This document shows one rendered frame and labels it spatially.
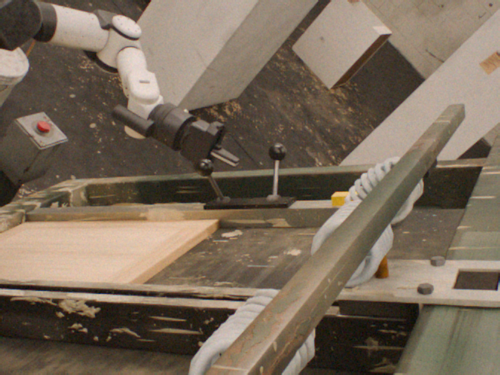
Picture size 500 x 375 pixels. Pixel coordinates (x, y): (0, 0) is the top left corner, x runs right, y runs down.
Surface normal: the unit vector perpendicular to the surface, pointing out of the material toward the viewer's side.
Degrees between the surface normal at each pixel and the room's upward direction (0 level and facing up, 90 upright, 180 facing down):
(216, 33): 90
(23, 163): 90
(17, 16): 54
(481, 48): 90
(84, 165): 0
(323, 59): 90
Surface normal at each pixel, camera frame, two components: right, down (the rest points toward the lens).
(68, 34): 0.52, 0.72
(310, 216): -0.43, 0.29
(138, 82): 0.24, -0.73
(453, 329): -0.16, -0.96
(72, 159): 0.59, -0.62
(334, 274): 0.89, -0.04
